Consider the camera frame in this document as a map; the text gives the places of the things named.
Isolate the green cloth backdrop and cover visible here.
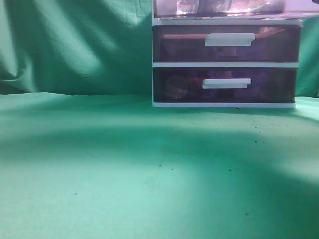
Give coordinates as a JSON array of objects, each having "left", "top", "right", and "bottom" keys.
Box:
[{"left": 0, "top": 0, "right": 319, "bottom": 239}]

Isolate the translucent purple drawer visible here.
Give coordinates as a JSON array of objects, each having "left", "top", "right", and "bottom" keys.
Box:
[
  {"left": 153, "top": 68, "right": 297, "bottom": 104},
  {"left": 153, "top": 0, "right": 319, "bottom": 19},
  {"left": 153, "top": 25, "right": 302, "bottom": 63}
]

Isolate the white plastic drawer cabinet frame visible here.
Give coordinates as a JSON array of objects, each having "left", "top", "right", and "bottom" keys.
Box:
[{"left": 152, "top": 9, "right": 302, "bottom": 108}]

